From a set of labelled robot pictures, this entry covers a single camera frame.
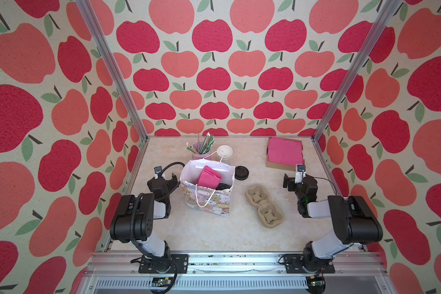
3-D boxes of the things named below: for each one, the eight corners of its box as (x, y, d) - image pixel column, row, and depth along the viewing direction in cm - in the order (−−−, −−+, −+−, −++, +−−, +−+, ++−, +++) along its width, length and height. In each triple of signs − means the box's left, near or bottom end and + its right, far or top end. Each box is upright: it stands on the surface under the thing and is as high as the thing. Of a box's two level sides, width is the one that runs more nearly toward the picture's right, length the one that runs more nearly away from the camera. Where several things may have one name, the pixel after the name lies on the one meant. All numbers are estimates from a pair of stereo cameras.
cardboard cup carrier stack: (264, 233, 84) (266, 229, 79) (241, 193, 97) (242, 188, 92) (284, 223, 87) (287, 218, 82) (259, 186, 99) (261, 180, 95)
